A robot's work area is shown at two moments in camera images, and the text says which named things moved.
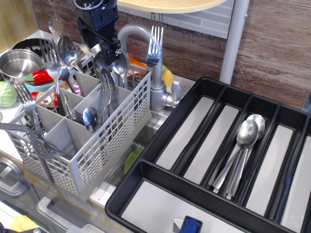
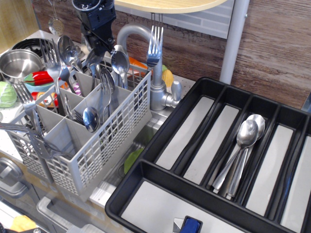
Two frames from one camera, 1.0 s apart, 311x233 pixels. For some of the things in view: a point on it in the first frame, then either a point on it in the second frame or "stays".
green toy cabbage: x=8 y=95 stays
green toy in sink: x=130 y=158 stays
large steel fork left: x=54 y=67 stays
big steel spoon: x=121 y=66 -> x=94 y=59
